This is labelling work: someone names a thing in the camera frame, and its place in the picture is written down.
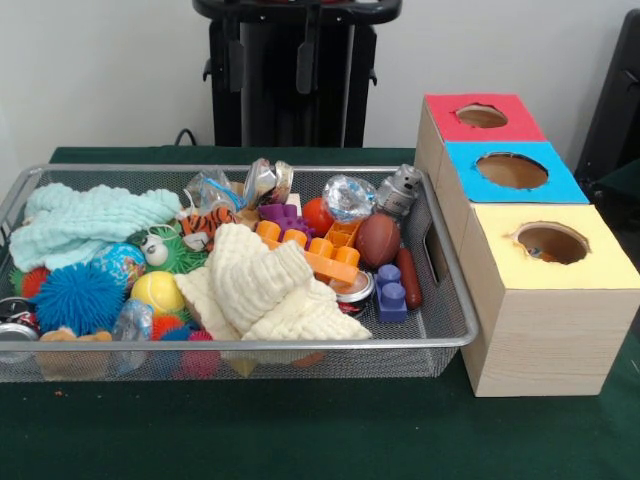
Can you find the tiger plush toy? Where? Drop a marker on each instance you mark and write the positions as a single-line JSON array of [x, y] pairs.
[[207, 222]]

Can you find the orange toy building block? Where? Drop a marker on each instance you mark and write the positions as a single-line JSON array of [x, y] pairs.
[[325, 255]]

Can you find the dark green tablecloth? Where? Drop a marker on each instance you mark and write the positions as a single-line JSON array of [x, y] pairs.
[[300, 430]]

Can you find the black chair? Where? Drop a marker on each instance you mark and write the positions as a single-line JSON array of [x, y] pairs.
[[620, 100]]

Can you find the brown toy football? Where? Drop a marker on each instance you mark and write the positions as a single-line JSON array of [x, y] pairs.
[[377, 240]]

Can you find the blue spiky rubber ball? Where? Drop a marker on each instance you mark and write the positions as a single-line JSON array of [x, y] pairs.
[[77, 300]]

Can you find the yellow tennis ball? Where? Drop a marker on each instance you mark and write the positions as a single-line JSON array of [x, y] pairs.
[[157, 295]]

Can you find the wooden box with three holes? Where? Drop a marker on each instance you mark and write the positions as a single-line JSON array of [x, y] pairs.
[[550, 340]]

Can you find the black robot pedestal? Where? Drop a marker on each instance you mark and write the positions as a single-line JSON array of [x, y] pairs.
[[275, 115]]

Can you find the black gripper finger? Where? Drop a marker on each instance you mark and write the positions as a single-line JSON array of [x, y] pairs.
[[236, 67], [306, 70]]

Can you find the globe print ball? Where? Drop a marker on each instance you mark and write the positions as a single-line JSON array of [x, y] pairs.
[[120, 265]]

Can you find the mint green muslin cloth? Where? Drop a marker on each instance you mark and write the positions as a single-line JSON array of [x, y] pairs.
[[85, 220]]

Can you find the cream muslin cloth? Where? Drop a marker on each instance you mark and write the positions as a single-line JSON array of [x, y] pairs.
[[250, 280]]

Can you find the colourful dotted cloth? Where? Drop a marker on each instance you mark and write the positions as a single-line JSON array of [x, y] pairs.
[[537, 253]]

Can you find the crumpled clear plastic packet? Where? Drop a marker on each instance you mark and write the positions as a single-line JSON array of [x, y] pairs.
[[347, 197]]

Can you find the silver toy robot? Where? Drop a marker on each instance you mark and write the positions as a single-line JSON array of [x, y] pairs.
[[397, 197]]

